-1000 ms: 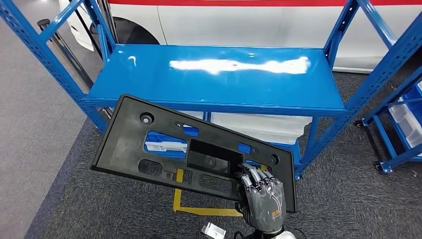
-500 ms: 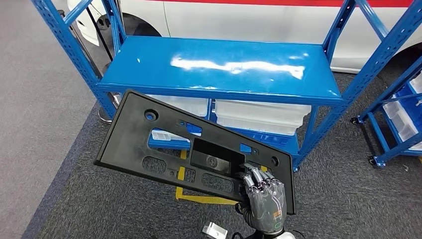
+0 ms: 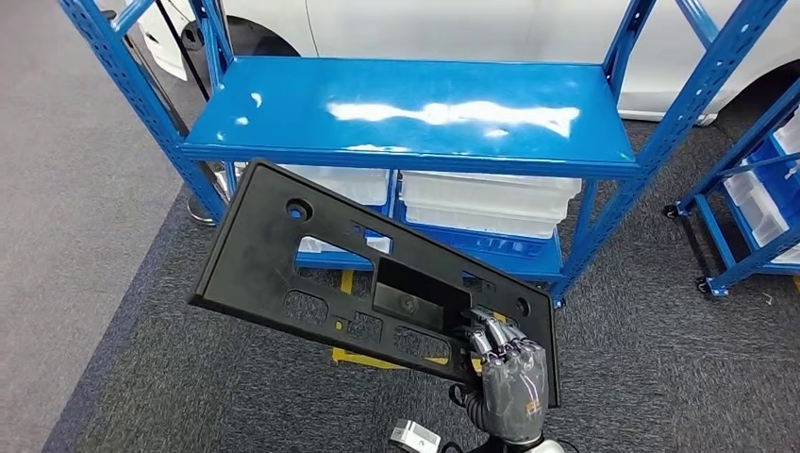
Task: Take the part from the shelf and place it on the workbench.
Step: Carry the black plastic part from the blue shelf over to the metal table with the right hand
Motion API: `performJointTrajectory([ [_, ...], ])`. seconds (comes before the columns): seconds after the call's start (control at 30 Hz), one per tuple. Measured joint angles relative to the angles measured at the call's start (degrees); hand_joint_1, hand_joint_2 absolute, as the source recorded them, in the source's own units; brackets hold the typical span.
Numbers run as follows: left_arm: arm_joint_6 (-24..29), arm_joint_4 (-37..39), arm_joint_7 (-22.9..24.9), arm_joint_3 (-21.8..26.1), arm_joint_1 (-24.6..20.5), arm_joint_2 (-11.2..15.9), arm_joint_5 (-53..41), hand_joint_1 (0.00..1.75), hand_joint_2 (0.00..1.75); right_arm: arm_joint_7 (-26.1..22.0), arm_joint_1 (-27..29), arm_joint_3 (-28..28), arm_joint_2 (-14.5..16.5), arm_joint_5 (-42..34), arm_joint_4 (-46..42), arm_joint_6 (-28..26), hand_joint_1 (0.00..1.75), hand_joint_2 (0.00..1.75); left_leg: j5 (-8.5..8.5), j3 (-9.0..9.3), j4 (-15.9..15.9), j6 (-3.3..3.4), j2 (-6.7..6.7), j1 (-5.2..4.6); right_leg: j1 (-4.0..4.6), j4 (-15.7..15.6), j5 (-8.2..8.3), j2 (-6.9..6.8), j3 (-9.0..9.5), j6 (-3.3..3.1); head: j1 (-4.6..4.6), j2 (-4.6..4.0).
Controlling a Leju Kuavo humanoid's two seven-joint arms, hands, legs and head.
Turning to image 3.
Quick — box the black chrome stanchion post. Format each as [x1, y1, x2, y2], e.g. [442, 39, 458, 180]
[99, 8, 232, 227]

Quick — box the black plastic plate part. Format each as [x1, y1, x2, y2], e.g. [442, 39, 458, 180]
[189, 159, 562, 409]

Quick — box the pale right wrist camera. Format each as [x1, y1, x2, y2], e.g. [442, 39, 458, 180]
[388, 418, 442, 453]

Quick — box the blue metal shelf rack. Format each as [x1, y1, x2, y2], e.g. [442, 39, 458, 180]
[58, 0, 789, 310]

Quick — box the blue wheeled shelf rack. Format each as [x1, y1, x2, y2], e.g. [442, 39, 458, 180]
[663, 77, 800, 298]

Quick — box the white car red stripe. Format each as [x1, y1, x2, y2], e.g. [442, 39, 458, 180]
[127, 0, 800, 126]

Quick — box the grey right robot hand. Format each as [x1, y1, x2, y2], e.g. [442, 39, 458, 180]
[462, 306, 551, 445]

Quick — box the white plastic crate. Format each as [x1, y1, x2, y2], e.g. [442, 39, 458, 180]
[774, 112, 800, 158]
[724, 163, 790, 248]

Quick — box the yellow floor tape square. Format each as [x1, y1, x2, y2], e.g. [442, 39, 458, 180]
[331, 268, 508, 371]

